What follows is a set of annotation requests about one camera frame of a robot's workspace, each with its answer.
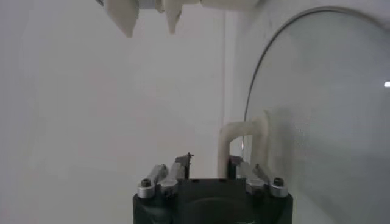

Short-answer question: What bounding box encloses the glass lid with cream handle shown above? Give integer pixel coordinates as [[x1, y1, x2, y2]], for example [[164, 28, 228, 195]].
[[217, 5, 390, 224]]

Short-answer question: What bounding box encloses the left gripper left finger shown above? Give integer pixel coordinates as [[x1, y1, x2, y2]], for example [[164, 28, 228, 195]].
[[136, 152, 194, 200]]

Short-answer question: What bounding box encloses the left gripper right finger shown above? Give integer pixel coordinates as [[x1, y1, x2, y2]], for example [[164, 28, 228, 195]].
[[228, 155, 289, 198]]

